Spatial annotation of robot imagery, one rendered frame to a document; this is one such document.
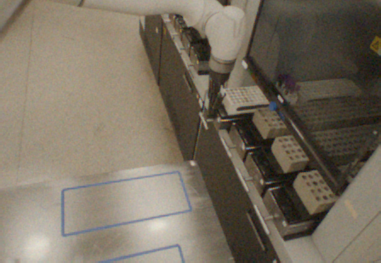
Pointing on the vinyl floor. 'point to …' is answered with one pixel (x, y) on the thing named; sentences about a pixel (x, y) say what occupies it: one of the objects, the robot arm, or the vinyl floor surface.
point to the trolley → (114, 219)
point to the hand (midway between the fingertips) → (211, 111)
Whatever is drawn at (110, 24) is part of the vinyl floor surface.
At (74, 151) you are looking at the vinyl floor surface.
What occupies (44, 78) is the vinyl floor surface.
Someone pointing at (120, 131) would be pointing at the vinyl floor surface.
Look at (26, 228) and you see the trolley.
